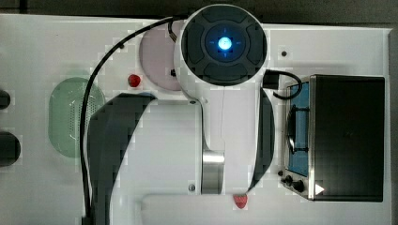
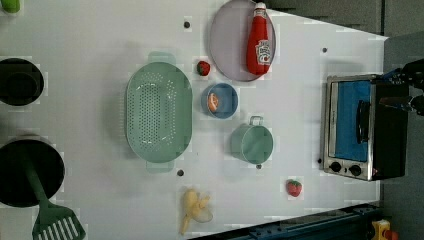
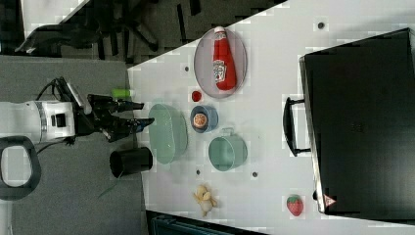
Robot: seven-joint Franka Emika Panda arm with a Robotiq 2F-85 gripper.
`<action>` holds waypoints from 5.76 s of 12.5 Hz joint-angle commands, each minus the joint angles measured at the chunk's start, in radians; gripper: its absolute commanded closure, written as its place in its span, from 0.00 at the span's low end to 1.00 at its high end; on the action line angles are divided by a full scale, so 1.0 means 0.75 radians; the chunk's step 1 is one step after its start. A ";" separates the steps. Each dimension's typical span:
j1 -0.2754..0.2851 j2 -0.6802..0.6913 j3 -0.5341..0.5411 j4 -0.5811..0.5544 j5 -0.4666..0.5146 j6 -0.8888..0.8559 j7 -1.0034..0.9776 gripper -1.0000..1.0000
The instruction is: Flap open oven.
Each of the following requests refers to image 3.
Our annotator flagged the green cup with handle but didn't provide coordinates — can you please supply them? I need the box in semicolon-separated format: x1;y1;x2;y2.
208;127;248;171

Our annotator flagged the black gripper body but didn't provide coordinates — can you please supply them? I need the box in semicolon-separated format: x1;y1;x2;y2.
75;94;120;143

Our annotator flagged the small red strawberry toy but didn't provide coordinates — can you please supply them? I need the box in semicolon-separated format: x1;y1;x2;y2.
192;91;202;102

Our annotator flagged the blue bowl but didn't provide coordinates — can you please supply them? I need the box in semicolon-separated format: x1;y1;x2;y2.
190;106;218;133

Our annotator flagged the black cylindrical holder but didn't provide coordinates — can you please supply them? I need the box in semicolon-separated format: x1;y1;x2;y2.
110;147;153;178

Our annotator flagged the black oval handle frame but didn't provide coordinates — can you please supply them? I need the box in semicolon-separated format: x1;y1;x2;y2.
0;136;41;201

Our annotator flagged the large red strawberry toy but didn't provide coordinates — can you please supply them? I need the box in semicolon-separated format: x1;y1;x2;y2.
286;195;303;216

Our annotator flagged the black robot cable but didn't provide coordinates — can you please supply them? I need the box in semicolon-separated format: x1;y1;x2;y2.
34;77;67;102

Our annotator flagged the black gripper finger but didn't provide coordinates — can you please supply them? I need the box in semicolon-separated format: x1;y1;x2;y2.
116;101;144;113
121;117;155;134

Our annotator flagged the green marker tube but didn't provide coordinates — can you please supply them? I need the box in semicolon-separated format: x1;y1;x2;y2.
112;88;135;98

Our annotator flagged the peeled banana toy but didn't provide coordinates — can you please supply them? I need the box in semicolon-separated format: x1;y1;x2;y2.
193;185;217;216

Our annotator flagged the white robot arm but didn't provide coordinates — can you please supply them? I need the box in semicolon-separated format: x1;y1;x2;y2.
1;94;155;145

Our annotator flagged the orange slice toy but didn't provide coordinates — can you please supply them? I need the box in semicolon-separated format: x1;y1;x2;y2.
193;113;208;128

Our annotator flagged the grey round plate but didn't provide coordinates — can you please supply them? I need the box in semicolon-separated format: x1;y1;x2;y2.
194;26;248;99

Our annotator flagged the green oval colander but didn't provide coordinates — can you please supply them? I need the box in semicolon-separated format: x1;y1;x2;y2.
149;104;188;165

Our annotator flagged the red ketchup bottle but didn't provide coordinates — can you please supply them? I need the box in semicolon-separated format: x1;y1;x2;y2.
212;26;237;90

